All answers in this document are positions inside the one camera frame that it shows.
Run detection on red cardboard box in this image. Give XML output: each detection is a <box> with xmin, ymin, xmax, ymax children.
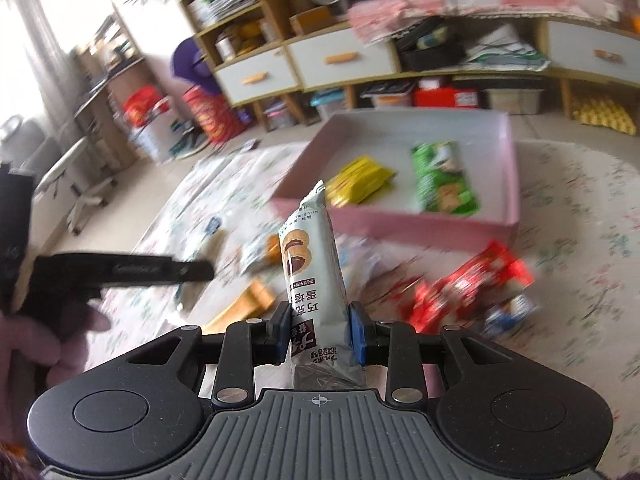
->
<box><xmin>412</xmin><ymin>86</ymin><xmax>482</xmax><ymax>110</ymax></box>

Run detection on yellow snack packet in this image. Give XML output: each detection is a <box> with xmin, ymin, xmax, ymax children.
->
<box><xmin>324</xmin><ymin>156</ymin><xmax>397</xmax><ymax>208</ymax></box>

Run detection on white shopping bag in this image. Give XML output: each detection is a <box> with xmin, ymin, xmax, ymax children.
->
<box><xmin>129</xmin><ymin>110</ymin><xmax>193</xmax><ymax>163</ymax></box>

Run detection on person's left hand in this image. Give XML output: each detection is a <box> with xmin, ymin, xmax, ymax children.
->
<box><xmin>0</xmin><ymin>304</ymin><xmax>112</xmax><ymax>441</ymax></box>

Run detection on grey office chair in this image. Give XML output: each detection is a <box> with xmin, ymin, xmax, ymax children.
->
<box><xmin>0</xmin><ymin>115</ymin><xmax>118</xmax><ymax>237</ymax></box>

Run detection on pink tasselled cloth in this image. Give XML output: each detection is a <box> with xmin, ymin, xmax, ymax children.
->
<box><xmin>349</xmin><ymin>0</ymin><xmax>608</xmax><ymax>43</ymax></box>

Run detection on wide white cabinet drawer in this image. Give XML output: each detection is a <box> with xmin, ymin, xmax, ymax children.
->
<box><xmin>287</xmin><ymin>27</ymin><xmax>402</xmax><ymax>92</ymax></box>

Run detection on purple hat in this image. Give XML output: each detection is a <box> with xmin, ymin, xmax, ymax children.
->
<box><xmin>169</xmin><ymin>36</ymin><xmax>223</xmax><ymax>97</ymax></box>

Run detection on orange cookie packet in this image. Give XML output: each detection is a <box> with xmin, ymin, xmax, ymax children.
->
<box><xmin>240</xmin><ymin>232</ymin><xmax>287</xmax><ymax>277</ymax></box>

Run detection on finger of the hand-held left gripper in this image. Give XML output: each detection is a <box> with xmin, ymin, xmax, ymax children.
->
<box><xmin>35</xmin><ymin>254</ymin><xmax>217</xmax><ymax>289</ymax></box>

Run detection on black storage box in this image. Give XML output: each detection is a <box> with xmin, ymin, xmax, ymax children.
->
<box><xmin>397</xmin><ymin>22</ymin><xmax>467</xmax><ymax>72</ymax></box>

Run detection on dark metal desk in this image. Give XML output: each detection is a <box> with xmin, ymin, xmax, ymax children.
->
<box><xmin>72</xmin><ymin>10</ymin><xmax>148</xmax><ymax>171</ymax></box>

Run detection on red snack packet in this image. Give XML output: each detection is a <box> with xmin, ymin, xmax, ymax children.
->
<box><xmin>406</xmin><ymin>280</ymin><xmax>481</xmax><ymax>335</ymax></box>
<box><xmin>440</xmin><ymin>240</ymin><xmax>535</xmax><ymax>302</ymax></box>

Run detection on red gift bag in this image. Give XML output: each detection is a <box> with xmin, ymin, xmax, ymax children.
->
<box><xmin>122</xmin><ymin>86</ymin><xmax>172</xmax><ymax>128</ymax></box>

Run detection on folded white green cloth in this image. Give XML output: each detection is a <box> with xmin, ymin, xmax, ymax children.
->
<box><xmin>465</xmin><ymin>24</ymin><xmax>552</xmax><ymax>73</ymax></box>

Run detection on tan snack packet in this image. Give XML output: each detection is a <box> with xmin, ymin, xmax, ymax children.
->
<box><xmin>202</xmin><ymin>280</ymin><xmax>277</xmax><ymax>336</ymax></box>

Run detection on green cracker packet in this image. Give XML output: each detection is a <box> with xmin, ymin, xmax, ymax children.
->
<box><xmin>410</xmin><ymin>141</ymin><xmax>480</xmax><ymax>218</ymax></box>

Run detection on long wooden low cabinet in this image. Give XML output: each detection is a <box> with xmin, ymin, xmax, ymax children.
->
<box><xmin>285</xmin><ymin>10</ymin><xmax>640</xmax><ymax>128</ymax></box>

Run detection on grey chocolate pie packet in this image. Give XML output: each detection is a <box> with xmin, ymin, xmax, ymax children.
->
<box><xmin>276</xmin><ymin>180</ymin><xmax>373</xmax><ymax>391</ymax></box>

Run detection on stack of papers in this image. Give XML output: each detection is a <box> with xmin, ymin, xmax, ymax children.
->
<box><xmin>189</xmin><ymin>0</ymin><xmax>261</xmax><ymax>28</ymax></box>

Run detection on red patterned bag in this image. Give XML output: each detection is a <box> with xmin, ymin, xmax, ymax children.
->
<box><xmin>181</xmin><ymin>86</ymin><xmax>248</xmax><ymax>145</ymax></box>

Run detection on yellow egg tray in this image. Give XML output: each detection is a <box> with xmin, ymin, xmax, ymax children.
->
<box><xmin>569</xmin><ymin>94</ymin><xmax>638</xmax><ymax>137</ymax></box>

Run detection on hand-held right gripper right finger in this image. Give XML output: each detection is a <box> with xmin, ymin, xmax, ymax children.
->
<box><xmin>349</xmin><ymin>301</ymin><xmax>558</xmax><ymax>407</ymax></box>

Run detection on small wooden box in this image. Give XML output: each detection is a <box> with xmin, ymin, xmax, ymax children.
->
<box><xmin>289</xmin><ymin>6</ymin><xmax>347</xmax><ymax>36</ymax></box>

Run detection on blue and white packet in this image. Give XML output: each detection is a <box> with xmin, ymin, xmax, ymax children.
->
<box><xmin>482</xmin><ymin>295</ymin><xmax>542</xmax><ymax>337</ymax></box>

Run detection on tall wooden shelf cabinet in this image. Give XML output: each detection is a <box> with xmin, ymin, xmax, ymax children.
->
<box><xmin>177</xmin><ymin>0</ymin><xmax>303</xmax><ymax>123</ymax></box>

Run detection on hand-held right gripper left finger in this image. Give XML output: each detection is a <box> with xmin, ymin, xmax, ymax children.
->
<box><xmin>82</xmin><ymin>302</ymin><xmax>292</xmax><ymax>409</ymax></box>

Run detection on small white cabinet drawer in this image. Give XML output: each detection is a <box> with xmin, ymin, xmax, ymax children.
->
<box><xmin>214</xmin><ymin>50</ymin><xmax>301</xmax><ymax>108</ymax></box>

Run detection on clear bin with blue lid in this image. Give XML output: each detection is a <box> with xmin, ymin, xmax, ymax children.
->
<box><xmin>310</xmin><ymin>87</ymin><xmax>353</xmax><ymax>123</ymax></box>

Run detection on pale blue snack packet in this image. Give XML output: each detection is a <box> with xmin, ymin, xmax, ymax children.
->
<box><xmin>336</xmin><ymin>236</ymin><xmax>396</xmax><ymax>288</ymax></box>

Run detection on pink cardboard box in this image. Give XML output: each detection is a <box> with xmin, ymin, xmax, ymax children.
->
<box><xmin>270</xmin><ymin>110</ymin><xmax>522</xmax><ymax>251</ymax></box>

